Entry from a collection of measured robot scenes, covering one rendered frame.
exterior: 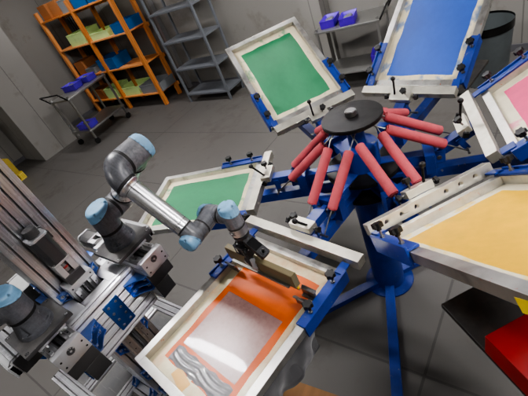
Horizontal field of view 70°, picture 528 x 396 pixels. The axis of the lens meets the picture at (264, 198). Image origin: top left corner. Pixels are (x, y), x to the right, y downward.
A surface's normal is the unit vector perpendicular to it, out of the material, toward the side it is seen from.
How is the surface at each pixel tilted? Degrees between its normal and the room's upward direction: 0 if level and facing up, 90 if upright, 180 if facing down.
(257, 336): 0
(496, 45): 95
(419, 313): 0
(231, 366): 0
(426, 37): 32
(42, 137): 90
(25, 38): 90
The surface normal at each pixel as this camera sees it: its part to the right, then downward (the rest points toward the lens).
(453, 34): -0.61, -0.29
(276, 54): -0.13, -0.37
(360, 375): -0.34, -0.74
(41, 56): 0.79, 0.11
